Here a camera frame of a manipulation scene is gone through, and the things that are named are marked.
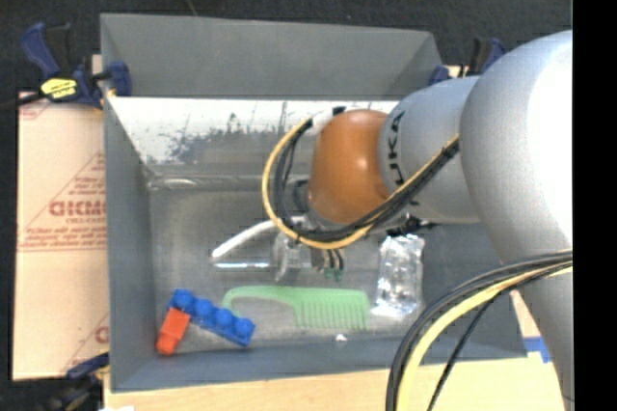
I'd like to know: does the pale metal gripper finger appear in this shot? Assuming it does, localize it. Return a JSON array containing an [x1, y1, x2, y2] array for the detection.
[[210, 219, 282, 260], [213, 259, 275, 271]]

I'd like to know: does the blue toy brick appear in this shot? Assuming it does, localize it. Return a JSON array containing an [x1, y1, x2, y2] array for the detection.
[[167, 288, 256, 348]]

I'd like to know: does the light green comb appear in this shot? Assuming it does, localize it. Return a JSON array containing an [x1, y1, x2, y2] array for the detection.
[[222, 285, 372, 333]]

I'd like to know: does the orange-red toy brick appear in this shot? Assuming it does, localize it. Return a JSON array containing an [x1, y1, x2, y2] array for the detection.
[[154, 307, 191, 357]]

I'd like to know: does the clear plastic packet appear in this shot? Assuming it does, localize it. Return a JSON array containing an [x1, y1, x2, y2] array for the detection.
[[370, 233, 427, 319]]

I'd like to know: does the grey metal bin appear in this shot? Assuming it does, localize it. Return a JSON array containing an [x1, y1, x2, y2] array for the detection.
[[99, 13, 527, 394]]

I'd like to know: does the brown cardboard board red print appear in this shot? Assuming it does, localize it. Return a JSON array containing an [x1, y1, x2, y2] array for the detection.
[[11, 90, 112, 382]]

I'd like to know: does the black cylinder on white bracket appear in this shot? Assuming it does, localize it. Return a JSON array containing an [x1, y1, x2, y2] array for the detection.
[[385, 215, 435, 239]]

